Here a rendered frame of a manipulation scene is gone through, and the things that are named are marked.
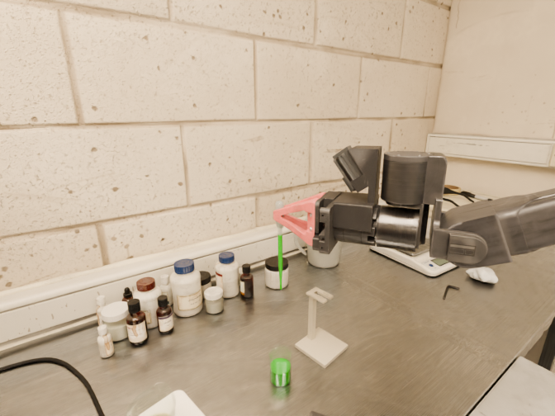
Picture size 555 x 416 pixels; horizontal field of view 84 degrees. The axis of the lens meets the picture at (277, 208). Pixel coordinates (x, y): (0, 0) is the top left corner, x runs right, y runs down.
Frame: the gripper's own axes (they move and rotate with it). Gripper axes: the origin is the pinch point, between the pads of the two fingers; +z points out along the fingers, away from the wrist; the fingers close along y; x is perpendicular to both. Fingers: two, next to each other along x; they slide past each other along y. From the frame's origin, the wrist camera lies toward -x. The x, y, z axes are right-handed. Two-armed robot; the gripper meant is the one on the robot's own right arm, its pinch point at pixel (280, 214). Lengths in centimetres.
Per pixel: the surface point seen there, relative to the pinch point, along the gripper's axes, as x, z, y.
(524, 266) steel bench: 34, -53, -73
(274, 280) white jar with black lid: 29.3, 14.6, -27.4
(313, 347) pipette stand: 31.9, -2.5, -9.8
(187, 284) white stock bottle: 22.9, 28.0, -7.8
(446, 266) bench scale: 31, -30, -59
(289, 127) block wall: -11, 20, -54
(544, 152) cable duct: 1, -60, -103
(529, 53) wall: -35, -52, -113
